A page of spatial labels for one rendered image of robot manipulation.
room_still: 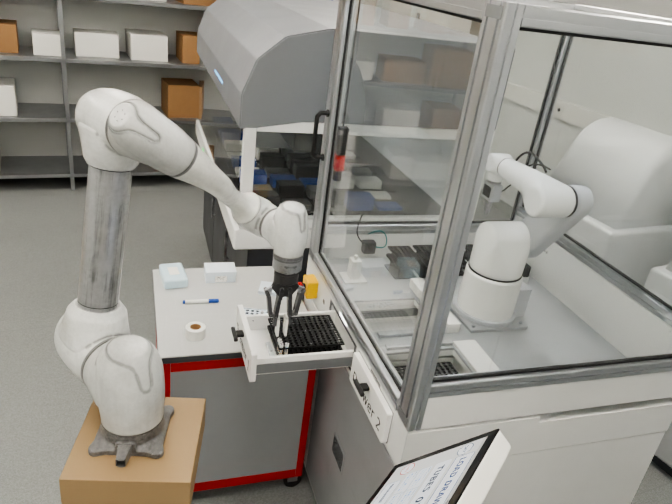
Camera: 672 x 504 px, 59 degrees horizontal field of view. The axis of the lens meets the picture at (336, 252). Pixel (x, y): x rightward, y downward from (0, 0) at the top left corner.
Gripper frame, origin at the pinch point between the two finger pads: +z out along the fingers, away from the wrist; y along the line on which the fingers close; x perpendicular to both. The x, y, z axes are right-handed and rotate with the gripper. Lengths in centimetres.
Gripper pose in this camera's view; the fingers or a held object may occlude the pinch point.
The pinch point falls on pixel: (281, 325)
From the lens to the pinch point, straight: 190.7
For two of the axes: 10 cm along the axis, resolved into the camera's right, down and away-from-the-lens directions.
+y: 9.5, -0.2, 3.1
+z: -1.2, 8.9, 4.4
